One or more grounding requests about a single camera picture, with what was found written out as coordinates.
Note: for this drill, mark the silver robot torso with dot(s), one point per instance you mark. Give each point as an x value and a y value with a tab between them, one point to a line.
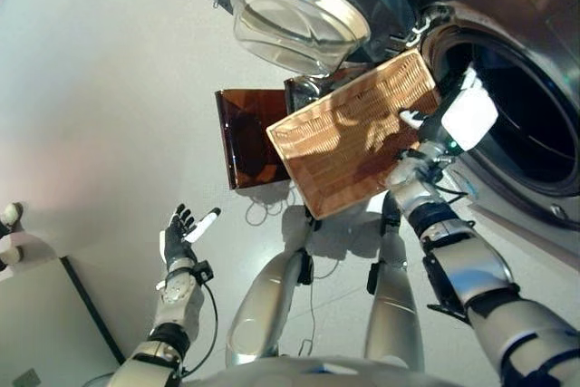
340	373

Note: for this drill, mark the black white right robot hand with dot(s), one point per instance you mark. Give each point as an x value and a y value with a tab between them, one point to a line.
469	119

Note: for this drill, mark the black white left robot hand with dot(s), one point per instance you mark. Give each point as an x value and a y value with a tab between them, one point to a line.
176	242

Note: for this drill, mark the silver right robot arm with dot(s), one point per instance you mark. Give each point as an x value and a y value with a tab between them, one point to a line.
476	269

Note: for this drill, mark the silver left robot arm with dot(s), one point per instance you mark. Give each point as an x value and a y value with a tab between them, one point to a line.
176	305

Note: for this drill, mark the silver left robot leg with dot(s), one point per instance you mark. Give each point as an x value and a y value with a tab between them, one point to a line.
267	296

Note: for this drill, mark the square grey floor outlet plate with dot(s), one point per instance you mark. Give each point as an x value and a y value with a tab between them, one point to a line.
26	379

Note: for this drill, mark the round glass washing machine door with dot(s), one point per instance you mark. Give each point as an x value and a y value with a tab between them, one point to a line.
294	20

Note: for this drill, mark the rectangular wicker laundry basket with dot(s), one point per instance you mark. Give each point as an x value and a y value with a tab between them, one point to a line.
344	142

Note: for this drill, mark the grey stacked washing machine tower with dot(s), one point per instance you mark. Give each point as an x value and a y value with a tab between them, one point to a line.
521	42

